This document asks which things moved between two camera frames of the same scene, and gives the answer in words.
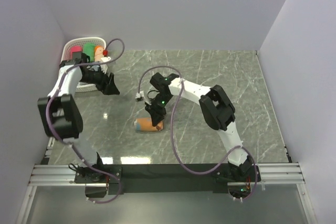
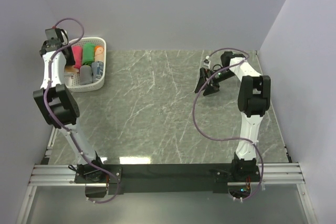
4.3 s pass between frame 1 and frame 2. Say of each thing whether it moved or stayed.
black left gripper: moved
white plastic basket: stayed
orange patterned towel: moved
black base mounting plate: stayed
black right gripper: moved
